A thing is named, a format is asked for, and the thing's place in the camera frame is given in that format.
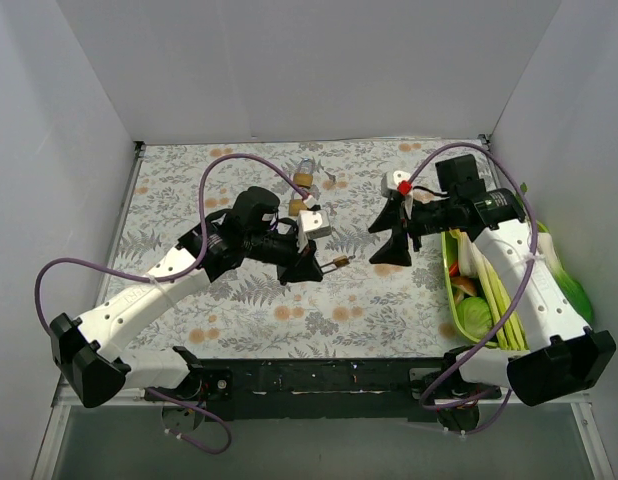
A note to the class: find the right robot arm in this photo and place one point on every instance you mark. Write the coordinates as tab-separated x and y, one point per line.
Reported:
564	355

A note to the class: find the green plastic basket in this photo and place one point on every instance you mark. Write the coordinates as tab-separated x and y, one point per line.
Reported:
511	336

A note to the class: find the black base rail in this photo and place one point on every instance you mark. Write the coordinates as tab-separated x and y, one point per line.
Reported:
241	389

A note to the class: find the small brass padlock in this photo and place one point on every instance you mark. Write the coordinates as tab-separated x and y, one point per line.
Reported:
336	264

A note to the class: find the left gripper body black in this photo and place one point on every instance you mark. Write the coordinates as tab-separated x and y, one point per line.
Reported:
291	257

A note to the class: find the bok choy toy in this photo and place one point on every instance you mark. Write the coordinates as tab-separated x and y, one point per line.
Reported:
572	290

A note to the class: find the aluminium frame rail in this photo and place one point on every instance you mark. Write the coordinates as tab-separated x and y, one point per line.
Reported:
307	419

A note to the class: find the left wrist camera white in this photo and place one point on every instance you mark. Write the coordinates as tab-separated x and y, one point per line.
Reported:
314	224

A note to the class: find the red pepper toy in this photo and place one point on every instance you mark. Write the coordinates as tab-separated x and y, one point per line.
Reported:
454	269

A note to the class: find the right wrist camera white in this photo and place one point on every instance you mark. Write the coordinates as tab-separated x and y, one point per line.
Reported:
390	183

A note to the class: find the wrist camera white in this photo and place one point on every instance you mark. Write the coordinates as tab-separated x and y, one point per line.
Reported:
314	224
390	183

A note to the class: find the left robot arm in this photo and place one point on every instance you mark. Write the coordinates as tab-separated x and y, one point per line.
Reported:
92	350

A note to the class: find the large brass padlock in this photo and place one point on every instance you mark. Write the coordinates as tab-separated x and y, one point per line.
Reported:
303	175
296	203

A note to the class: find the brown mushroom toy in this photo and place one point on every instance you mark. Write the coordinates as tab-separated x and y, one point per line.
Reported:
463	287

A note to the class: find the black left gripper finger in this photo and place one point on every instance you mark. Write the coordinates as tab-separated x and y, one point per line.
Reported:
307	255
306	269

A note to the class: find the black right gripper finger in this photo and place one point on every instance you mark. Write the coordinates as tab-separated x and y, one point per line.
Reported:
391	217
394	252

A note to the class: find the floral patterned table mat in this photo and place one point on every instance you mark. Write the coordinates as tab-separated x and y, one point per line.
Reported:
361	310

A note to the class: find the round green cabbage toy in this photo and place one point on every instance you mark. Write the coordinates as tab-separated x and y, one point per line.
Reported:
475	317

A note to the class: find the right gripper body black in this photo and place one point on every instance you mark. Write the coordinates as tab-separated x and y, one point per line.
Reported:
406	226

